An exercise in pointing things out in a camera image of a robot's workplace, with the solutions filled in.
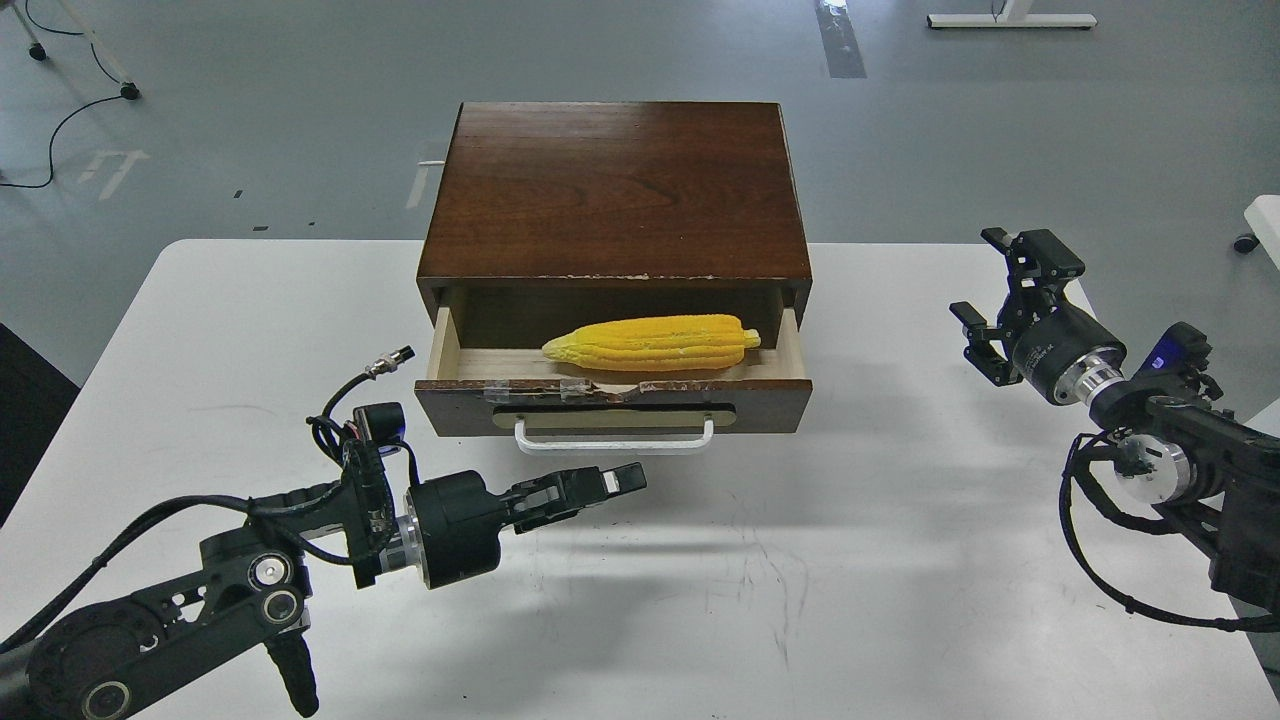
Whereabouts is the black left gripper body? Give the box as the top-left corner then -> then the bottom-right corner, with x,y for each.
407,470 -> 509,589

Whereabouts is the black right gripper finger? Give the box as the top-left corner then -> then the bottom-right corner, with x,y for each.
950,301 -> 1023,387
980,227 -> 1085,331

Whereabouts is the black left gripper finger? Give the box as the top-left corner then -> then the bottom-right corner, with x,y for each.
506,462 -> 646,521
511,505 -> 581,536

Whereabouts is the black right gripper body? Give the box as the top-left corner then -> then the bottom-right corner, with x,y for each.
1011,305 -> 1126,406

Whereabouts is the wooden drawer with white handle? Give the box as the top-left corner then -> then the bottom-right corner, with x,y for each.
415,304 -> 813,454

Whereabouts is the yellow corn cob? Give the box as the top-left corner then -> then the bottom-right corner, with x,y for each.
541,314 -> 762,373

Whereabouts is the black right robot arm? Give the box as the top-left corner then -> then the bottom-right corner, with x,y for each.
948,227 -> 1279,633

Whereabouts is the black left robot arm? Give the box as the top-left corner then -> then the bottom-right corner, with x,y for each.
3,347 -> 646,719

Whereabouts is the white side table edge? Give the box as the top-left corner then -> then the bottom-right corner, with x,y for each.
1231,193 -> 1279,268

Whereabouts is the white desk base foot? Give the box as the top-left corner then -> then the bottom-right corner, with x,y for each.
925,1 -> 1098,31

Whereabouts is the dark wooden cabinet box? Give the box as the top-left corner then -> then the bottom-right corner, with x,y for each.
416,101 -> 813,316

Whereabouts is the white furniture leg with caster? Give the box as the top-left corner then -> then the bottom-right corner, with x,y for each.
1,0 -> 47,61

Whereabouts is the black floor cable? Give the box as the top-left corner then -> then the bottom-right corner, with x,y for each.
0,0 -> 140,190

